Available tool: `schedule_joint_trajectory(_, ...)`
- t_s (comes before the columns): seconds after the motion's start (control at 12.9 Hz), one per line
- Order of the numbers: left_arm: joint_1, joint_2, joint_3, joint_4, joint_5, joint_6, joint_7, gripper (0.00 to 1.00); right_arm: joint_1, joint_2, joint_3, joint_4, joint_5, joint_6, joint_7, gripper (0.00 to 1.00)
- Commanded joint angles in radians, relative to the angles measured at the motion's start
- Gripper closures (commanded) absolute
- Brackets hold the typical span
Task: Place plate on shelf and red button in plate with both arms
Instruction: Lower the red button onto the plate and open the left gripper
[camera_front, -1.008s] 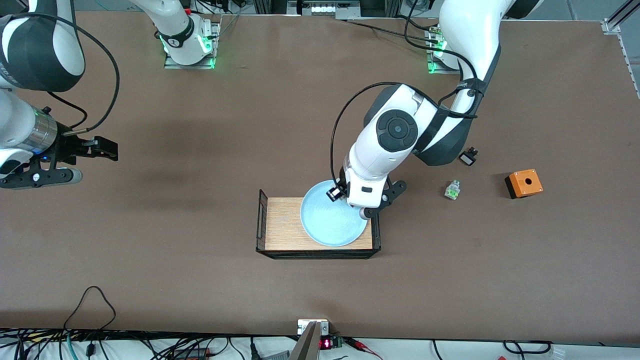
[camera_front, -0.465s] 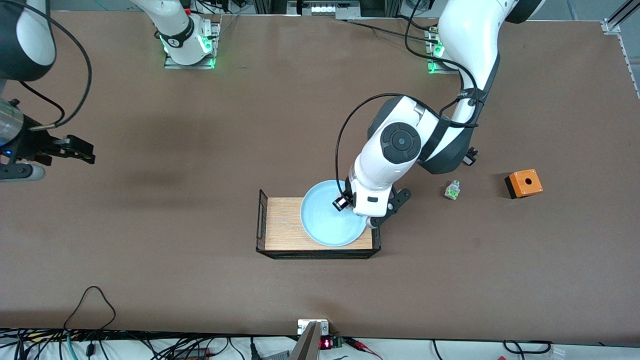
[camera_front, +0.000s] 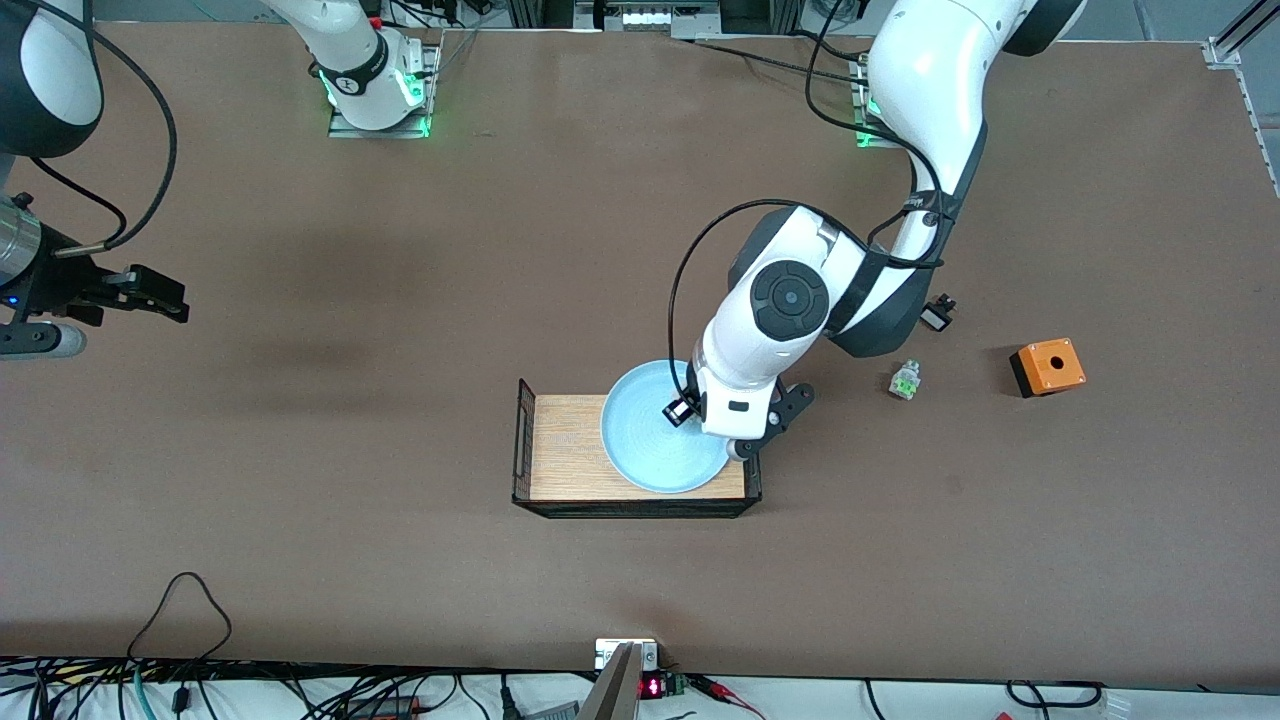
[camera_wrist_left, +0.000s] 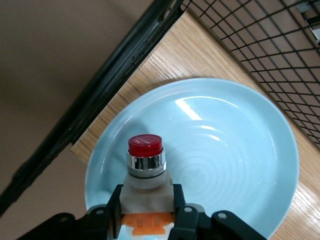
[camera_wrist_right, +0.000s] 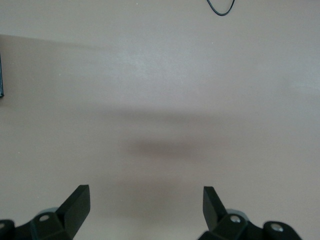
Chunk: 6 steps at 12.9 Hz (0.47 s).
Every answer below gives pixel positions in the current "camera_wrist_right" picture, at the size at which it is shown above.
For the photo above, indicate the wooden tray with black mesh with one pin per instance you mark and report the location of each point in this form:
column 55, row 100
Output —
column 1, row 77

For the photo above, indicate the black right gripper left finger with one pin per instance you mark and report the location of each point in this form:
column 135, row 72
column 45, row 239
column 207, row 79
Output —
column 62, row 217

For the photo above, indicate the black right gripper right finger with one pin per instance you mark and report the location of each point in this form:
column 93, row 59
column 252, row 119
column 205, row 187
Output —
column 225, row 222

